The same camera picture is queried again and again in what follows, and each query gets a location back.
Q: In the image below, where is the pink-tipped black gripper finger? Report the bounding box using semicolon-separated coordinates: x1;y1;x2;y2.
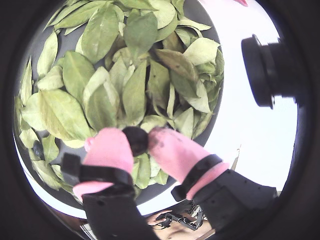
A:
147;126;278;232
61;126;161;240

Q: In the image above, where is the dark blueberry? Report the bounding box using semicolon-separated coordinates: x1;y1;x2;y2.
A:
122;126;151;158
32;140;44;157

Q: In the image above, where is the dark grey round bowl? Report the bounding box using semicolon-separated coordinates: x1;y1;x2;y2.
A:
12;0;225;213

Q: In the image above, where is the pile of green leaves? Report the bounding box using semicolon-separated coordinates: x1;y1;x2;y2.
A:
14;0;225;191

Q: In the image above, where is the black camera module with lens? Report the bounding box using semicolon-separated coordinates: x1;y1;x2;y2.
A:
240;34;301;110

